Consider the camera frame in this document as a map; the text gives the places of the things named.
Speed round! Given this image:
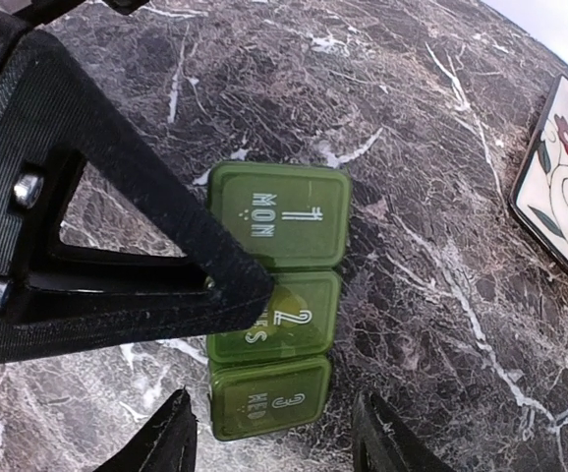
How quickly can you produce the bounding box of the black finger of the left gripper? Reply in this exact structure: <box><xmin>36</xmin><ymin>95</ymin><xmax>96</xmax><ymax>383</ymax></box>
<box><xmin>0</xmin><ymin>31</ymin><xmax>273</xmax><ymax>363</ymax></box>

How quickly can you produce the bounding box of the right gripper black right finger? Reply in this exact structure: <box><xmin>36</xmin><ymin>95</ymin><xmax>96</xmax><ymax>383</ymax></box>
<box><xmin>352</xmin><ymin>391</ymin><xmax>453</xmax><ymax>472</ymax></box>

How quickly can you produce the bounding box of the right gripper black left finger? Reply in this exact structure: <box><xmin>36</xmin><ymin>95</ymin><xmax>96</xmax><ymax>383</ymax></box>
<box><xmin>95</xmin><ymin>389</ymin><xmax>198</xmax><ymax>472</ymax></box>

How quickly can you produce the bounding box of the green pill organizer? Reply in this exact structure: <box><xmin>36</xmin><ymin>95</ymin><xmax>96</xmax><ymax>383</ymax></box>
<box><xmin>206</xmin><ymin>162</ymin><xmax>352</xmax><ymax>442</ymax></box>

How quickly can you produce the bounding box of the floral square ceramic plate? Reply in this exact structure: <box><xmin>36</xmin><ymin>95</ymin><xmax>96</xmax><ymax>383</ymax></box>
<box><xmin>509</xmin><ymin>75</ymin><xmax>568</xmax><ymax>273</ymax></box>

